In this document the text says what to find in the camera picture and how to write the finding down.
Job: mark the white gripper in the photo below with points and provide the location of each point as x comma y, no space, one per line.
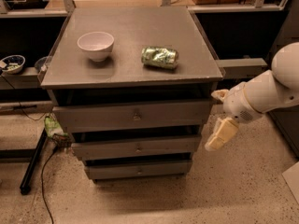
239,104

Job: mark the grey top drawer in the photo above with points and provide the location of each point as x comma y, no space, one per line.
110,117

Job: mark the grey drawer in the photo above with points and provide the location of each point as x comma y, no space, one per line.
103,150
138,169
110,117

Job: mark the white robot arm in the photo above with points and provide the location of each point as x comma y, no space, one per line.
275,88

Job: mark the grey drawer cabinet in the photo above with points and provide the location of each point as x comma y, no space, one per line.
74,79

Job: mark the grey middle drawer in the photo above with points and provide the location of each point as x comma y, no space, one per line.
103,150

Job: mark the grey bottom drawer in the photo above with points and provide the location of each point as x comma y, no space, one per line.
138,169

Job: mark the crushed green soda can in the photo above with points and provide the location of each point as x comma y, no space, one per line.
160,57

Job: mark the white ceramic bowl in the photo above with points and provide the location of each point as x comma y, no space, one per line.
97,46

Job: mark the green snack bag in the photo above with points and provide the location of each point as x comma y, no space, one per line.
55,132

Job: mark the small clear glass bowl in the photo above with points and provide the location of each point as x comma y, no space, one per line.
42,64

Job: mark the grey left low shelf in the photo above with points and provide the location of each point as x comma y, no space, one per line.
26,79

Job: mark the black metal table leg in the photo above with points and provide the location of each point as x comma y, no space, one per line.
25,184

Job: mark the blue patterned bowl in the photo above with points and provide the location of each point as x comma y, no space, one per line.
12,64

